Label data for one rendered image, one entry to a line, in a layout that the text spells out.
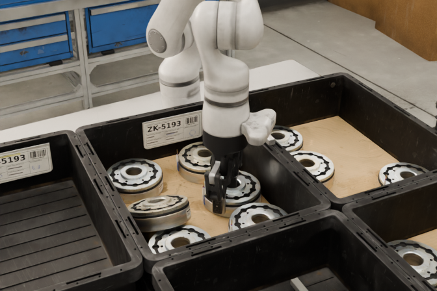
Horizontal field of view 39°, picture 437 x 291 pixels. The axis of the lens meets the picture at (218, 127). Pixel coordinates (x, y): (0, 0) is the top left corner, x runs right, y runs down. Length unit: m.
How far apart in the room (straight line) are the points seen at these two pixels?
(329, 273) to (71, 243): 0.41
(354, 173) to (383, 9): 3.12
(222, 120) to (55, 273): 0.35
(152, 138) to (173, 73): 0.23
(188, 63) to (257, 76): 0.52
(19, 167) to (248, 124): 0.43
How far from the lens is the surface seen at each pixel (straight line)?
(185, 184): 1.16
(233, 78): 0.92
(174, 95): 1.40
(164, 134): 1.21
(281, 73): 1.90
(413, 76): 3.71
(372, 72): 3.70
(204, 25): 0.89
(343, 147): 1.29
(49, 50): 2.98
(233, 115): 0.95
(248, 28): 0.89
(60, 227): 1.09
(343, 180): 1.19
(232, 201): 1.06
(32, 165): 1.16
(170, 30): 1.30
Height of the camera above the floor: 1.49
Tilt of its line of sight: 30 degrees down
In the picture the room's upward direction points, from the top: 1 degrees clockwise
